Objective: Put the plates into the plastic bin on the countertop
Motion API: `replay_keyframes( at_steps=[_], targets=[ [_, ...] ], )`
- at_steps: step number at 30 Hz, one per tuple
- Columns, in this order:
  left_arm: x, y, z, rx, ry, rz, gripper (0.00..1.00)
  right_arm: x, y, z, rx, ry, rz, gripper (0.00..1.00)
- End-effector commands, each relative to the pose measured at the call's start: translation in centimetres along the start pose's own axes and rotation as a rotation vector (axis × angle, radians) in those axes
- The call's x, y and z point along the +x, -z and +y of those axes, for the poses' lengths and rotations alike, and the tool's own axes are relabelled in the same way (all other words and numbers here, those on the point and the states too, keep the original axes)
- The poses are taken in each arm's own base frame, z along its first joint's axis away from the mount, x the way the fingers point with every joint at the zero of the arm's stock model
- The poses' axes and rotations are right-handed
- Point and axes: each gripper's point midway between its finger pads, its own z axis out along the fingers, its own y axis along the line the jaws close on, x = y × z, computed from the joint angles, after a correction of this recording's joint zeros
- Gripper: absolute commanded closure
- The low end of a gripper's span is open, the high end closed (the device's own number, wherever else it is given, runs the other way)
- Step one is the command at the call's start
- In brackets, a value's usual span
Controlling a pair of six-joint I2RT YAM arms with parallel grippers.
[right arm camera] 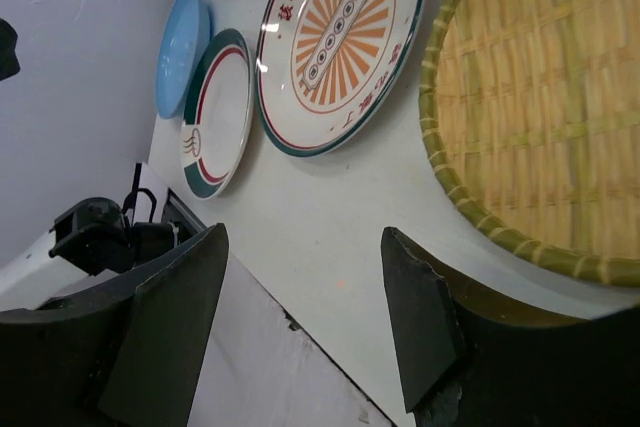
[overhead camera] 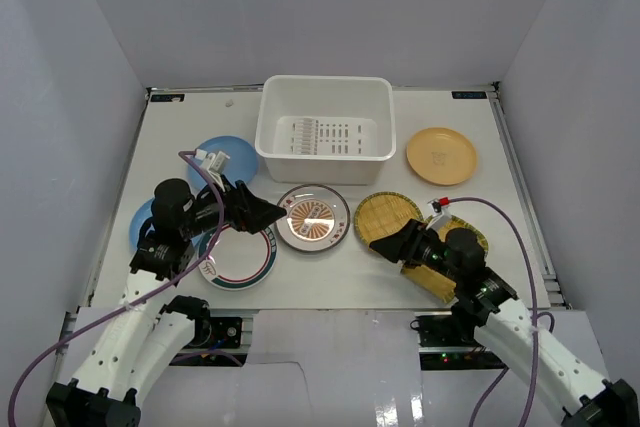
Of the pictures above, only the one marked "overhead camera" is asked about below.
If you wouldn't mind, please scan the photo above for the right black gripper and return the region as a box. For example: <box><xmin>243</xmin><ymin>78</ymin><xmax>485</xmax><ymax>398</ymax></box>
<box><xmin>369</xmin><ymin>219</ymin><xmax>462</xmax><ymax>284</ymax></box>

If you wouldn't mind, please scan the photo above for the white green-rimmed plate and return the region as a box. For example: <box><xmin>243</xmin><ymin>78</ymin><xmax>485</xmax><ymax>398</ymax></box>
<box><xmin>199</xmin><ymin>226</ymin><xmax>278</xmax><ymax>291</ymax></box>

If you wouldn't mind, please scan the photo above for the light blue plate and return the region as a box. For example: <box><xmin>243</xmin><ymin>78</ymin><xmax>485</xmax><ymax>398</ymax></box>
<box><xmin>128</xmin><ymin>198</ymin><xmax>153</xmax><ymax>252</ymax></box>
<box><xmin>193</xmin><ymin>135</ymin><xmax>259</xmax><ymax>185</ymax></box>

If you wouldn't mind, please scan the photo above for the orange sunburst pattern plate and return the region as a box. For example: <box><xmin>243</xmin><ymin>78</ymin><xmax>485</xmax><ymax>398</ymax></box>
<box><xmin>275</xmin><ymin>184</ymin><xmax>351</xmax><ymax>253</ymax></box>

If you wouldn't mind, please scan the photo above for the yellow plastic plate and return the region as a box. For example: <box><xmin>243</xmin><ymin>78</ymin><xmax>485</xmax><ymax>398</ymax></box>
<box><xmin>406</xmin><ymin>127</ymin><xmax>478</xmax><ymax>186</ymax></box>

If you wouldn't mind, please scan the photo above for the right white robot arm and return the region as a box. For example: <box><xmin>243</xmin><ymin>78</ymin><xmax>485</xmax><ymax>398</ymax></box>
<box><xmin>369</xmin><ymin>220</ymin><xmax>639</xmax><ymax>426</ymax></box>

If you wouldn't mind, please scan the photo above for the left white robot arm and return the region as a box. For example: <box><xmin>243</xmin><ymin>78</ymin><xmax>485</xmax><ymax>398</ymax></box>
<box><xmin>46</xmin><ymin>177</ymin><xmax>286</xmax><ymax>426</ymax></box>

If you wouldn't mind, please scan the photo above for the white plastic bin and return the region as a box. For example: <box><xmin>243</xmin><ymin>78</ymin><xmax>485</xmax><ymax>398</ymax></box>
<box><xmin>255</xmin><ymin>75</ymin><xmax>396</xmax><ymax>185</ymax></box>

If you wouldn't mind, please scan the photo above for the rectangular bamboo tray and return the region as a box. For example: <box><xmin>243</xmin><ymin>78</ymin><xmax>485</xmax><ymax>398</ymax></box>
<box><xmin>401</xmin><ymin>216</ymin><xmax>489</xmax><ymax>304</ymax></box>

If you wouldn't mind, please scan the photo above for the round bamboo tray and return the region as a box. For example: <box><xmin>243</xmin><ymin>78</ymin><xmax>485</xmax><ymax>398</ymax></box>
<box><xmin>354</xmin><ymin>191</ymin><xmax>424</xmax><ymax>247</ymax></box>

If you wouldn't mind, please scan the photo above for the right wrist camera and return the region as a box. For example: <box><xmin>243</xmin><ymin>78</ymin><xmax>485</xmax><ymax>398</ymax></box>
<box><xmin>427</xmin><ymin>197</ymin><xmax>452</xmax><ymax>233</ymax></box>

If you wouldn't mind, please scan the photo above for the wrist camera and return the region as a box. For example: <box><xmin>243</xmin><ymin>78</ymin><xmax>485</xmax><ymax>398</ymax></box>
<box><xmin>195</xmin><ymin>149</ymin><xmax>230</xmax><ymax>188</ymax></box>
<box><xmin>427</xmin><ymin>197</ymin><xmax>452</xmax><ymax>233</ymax></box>

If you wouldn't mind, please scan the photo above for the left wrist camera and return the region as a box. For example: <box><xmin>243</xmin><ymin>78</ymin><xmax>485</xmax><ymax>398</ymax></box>
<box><xmin>195</xmin><ymin>149</ymin><xmax>230</xmax><ymax>188</ymax></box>

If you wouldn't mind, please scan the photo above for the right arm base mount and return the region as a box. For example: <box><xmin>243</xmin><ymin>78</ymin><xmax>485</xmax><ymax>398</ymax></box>
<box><xmin>410</xmin><ymin>314</ymin><xmax>505</xmax><ymax>371</ymax></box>

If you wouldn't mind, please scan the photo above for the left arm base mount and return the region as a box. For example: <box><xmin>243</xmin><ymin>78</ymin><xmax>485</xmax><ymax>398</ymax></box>
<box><xmin>171</xmin><ymin>316</ymin><xmax>247</xmax><ymax>367</ymax></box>

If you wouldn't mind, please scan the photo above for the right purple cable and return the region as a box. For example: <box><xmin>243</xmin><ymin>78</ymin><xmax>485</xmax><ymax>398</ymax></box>
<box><xmin>439</xmin><ymin>195</ymin><xmax>556</xmax><ymax>427</ymax></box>

